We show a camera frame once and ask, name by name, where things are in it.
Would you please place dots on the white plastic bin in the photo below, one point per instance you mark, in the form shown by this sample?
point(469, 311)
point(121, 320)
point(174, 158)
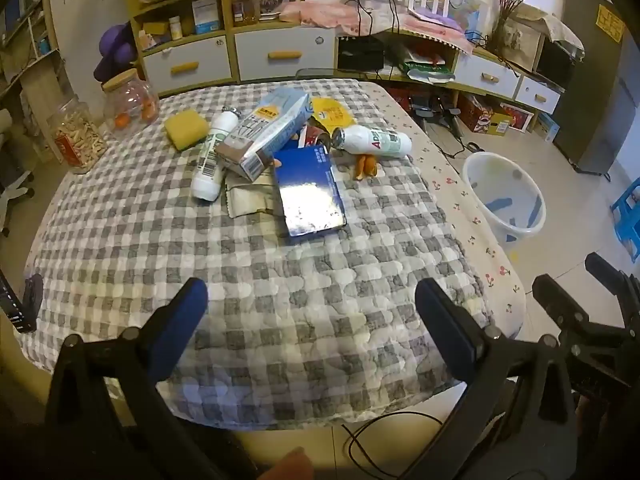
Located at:
point(500, 180)

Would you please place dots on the amber jar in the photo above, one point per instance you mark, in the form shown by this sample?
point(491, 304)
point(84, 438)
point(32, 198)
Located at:
point(245, 7)

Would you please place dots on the blue plastic stool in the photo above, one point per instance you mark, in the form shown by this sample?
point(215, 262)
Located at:
point(627, 220)

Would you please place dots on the blue white box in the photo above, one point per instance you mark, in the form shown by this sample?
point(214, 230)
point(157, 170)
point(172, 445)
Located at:
point(205, 13)

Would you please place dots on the red can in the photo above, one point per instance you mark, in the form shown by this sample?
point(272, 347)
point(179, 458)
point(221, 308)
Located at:
point(312, 136)

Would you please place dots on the grey white checkered blanket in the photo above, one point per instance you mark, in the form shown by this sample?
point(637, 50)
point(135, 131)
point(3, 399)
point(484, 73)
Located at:
point(150, 240)

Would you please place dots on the black flat device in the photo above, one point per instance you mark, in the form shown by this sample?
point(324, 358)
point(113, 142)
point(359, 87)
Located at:
point(9, 306)

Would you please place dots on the black chair back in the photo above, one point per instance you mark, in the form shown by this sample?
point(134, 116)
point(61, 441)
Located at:
point(325, 73)

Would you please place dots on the wooden shelf cabinet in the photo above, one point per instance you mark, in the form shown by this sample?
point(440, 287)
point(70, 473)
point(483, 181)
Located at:
point(227, 35)

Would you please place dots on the dark grey pouch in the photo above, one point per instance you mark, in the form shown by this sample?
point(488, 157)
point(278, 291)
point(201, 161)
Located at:
point(33, 301)

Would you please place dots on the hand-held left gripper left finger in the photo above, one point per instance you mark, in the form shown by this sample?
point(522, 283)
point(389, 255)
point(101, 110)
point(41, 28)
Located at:
point(181, 321)

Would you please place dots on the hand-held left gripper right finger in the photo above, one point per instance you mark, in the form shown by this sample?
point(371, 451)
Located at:
point(444, 321)

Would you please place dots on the white bottle green label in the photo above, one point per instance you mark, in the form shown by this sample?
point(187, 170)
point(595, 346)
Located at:
point(207, 170)

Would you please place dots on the low wooden cabinet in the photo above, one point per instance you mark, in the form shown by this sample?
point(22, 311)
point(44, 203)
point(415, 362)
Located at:
point(465, 67)

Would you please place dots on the black box device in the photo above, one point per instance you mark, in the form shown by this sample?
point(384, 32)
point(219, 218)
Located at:
point(360, 53)

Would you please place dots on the dark grey refrigerator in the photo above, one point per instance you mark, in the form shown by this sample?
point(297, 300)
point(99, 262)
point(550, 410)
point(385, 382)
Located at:
point(600, 110)

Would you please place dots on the orange peel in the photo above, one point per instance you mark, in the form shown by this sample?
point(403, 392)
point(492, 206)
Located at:
point(365, 166)

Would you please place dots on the red framed picture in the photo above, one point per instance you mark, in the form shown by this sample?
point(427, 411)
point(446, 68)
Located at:
point(517, 118)

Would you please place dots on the white chair base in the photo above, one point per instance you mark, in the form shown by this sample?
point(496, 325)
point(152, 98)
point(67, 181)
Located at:
point(12, 191)

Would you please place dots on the white router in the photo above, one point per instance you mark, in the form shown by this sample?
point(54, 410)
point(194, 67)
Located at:
point(435, 5)

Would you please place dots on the green white bag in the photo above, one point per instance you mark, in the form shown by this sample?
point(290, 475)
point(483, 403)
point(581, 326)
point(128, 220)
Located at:
point(425, 68)

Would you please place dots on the glass jar wooden lid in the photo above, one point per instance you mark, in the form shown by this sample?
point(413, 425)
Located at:
point(131, 95)

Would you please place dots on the small orange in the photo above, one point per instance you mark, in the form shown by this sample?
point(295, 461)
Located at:
point(121, 120)
point(147, 111)

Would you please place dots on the dried plant bundle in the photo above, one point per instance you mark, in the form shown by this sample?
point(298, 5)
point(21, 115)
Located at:
point(505, 17)

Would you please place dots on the large white drawer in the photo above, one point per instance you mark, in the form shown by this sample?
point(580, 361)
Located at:
point(282, 52)
point(187, 67)

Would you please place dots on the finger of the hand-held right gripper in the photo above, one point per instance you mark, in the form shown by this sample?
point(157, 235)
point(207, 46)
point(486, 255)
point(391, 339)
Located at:
point(607, 271)
point(556, 300)

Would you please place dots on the red flat box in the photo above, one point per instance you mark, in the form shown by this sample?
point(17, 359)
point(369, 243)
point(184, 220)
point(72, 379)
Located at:
point(400, 96)

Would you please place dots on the yellow packet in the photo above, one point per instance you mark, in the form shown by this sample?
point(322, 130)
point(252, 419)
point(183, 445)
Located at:
point(331, 112)

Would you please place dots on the black microwave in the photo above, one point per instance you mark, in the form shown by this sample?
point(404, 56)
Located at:
point(556, 66)

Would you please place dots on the black handheld device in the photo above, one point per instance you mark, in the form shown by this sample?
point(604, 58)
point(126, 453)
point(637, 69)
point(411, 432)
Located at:
point(425, 107)
point(452, 118)

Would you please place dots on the blue white milk carton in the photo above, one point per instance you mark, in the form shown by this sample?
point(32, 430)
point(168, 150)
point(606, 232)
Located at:
point(265, 125)

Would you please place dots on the colourful map bag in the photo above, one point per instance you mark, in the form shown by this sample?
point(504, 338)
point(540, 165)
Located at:
point(467, 12)

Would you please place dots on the wooden side rack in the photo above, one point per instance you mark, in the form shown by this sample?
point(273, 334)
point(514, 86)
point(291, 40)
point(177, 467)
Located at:
point(25, 35)

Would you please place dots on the yellow sponge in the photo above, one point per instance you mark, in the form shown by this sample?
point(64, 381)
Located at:
point(185, 131)

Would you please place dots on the white bottle red print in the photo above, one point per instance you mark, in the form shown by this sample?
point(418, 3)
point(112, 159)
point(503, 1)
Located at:
point(380, 141)

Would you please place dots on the small white drawer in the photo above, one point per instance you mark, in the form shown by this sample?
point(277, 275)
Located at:
point(487, 77)
point(537, 95)

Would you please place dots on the purple plush toy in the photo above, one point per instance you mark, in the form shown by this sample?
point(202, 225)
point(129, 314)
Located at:
point(115, 45)

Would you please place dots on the yellow note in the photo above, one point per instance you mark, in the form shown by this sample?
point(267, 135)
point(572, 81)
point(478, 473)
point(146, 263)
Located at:
point(610, 21)

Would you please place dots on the small yellow box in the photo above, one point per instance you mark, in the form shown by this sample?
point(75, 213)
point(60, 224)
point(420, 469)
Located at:
point(155, 28)

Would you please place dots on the colourful cardboard carton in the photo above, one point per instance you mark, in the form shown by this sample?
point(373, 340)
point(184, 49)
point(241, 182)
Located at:
point(482, 115)

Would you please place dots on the grey checkered tablecloth table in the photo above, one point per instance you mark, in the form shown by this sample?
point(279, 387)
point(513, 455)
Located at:
point(450, 190)

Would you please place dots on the plastic jar of seeds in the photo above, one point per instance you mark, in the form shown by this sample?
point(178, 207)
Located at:
point(75, 140)

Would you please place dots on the blue toy box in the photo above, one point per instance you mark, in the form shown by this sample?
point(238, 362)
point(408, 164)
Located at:
point(550, 128)

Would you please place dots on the beige cloth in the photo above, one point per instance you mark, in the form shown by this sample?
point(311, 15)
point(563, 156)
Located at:
point(550, 22)

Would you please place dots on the white pill bottle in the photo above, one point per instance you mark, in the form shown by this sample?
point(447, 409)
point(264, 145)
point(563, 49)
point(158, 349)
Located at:
point(175, 28)

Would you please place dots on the pink cloth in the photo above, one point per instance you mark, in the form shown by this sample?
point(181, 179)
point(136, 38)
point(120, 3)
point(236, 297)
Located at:
point(320, 12)

